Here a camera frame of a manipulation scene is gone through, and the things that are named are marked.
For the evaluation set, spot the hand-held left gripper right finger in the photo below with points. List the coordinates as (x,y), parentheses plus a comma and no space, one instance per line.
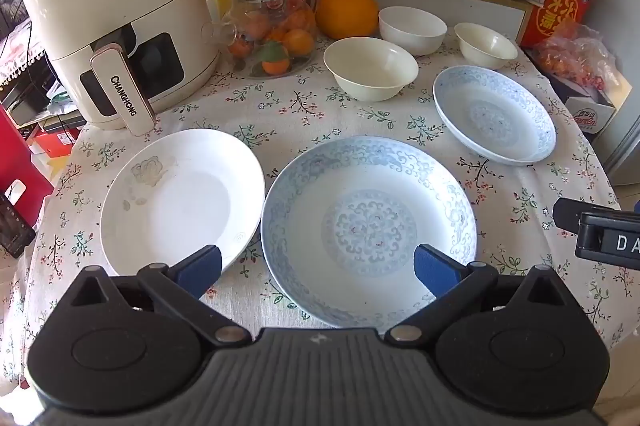
(432,268)

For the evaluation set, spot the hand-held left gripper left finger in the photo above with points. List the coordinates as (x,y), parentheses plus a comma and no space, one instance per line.
(202,268)

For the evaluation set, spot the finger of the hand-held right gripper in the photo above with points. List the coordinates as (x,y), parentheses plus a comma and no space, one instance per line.
(565,212)

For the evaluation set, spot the white plate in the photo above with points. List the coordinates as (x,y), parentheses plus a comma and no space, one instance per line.
(185,196)

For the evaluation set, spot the large blue patterned plate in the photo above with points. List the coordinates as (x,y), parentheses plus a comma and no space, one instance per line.
(370,206)

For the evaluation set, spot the small blue patterned plate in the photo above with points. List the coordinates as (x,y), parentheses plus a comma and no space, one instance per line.
(492,114)

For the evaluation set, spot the small cream bowl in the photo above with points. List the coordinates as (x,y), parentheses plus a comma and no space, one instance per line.
(485,44)

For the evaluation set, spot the large cream bowl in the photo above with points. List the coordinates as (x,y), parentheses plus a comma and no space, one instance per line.
(371,66)

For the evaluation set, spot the white bowl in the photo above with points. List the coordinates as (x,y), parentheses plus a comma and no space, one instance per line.
(412,29)

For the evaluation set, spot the white carton with red label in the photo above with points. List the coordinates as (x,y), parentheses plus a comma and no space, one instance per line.
(592,114)

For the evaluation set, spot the clear plastic snack bag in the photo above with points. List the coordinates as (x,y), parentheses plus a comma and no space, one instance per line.
(580,56)

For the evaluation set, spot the floral tablecloth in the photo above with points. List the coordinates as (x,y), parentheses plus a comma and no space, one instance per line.
(350,119)

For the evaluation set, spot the red cardboard box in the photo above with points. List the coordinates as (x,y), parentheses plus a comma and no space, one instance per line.
(565,14)

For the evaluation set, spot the red plastic stool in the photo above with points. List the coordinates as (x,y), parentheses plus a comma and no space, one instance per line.
(20,156)

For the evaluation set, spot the pile of small mandarins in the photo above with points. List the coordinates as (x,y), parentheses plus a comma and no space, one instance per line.
(297,41)

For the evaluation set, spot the large orange without leaves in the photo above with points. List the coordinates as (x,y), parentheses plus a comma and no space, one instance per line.
(346,10)

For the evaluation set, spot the glass teapot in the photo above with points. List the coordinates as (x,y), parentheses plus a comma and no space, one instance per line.
(260,1)

